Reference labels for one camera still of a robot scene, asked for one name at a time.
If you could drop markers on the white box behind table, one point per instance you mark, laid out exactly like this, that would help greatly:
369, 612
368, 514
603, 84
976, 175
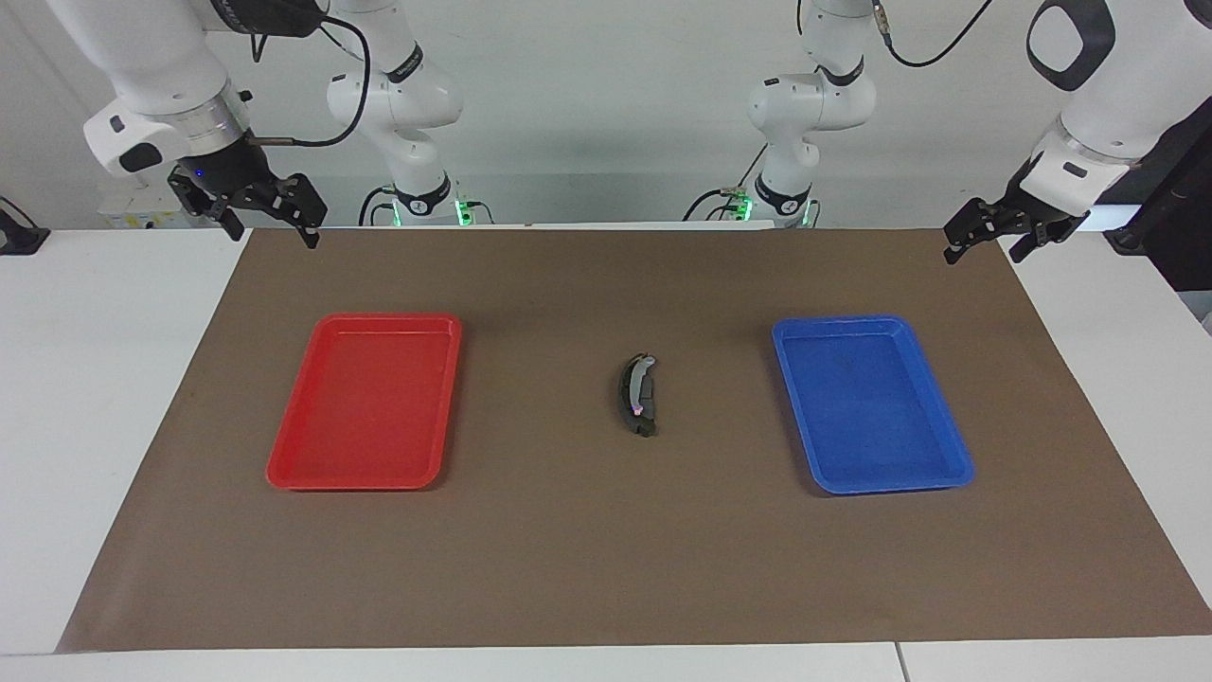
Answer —
137, 210

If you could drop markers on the blue plastic tray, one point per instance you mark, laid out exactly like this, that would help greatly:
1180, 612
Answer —
866, 407

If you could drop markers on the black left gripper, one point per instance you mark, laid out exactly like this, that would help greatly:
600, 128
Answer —
1027, 204

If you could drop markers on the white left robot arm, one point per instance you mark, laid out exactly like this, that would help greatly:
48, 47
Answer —
810, 104

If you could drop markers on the curved metal brake shoe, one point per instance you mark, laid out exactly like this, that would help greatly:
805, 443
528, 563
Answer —
641, 379

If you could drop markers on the brown table mat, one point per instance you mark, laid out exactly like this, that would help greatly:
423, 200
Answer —
606, 549

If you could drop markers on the red plastic tray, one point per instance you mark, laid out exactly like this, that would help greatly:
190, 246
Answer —
369, 407

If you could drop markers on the black equipment stand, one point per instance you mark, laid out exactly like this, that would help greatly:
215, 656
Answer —
1169, 208

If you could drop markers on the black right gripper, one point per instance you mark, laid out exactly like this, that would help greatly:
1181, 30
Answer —
227, 175

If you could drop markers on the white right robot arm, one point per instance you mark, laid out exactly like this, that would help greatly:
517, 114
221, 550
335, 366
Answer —
151, 66

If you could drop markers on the black clamp on table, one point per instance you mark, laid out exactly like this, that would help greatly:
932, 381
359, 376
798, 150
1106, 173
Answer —
19, 235

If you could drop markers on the dark curved small object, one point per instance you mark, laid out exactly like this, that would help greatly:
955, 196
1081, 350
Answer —
646, 428

